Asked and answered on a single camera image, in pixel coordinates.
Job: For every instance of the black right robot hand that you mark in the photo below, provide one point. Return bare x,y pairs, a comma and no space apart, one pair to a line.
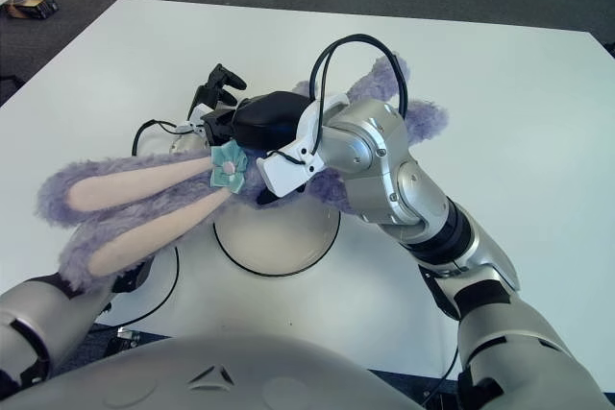
269,117

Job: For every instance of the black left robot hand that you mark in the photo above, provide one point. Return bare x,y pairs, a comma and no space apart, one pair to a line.
214,90

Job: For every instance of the purple plush rabbit doll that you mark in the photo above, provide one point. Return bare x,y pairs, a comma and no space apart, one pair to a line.
144,199

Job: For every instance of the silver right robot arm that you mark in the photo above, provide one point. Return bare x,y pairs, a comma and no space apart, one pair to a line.
384,151

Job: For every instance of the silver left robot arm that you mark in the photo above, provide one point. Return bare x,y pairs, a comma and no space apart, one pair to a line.
33,314

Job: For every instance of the white plate with black rim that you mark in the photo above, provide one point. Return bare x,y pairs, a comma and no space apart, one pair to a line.
278,237

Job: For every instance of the black and yellow box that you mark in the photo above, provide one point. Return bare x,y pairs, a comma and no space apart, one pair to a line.
31,7

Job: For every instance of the grey robot torso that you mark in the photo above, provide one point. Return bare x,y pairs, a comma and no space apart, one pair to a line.
216,381

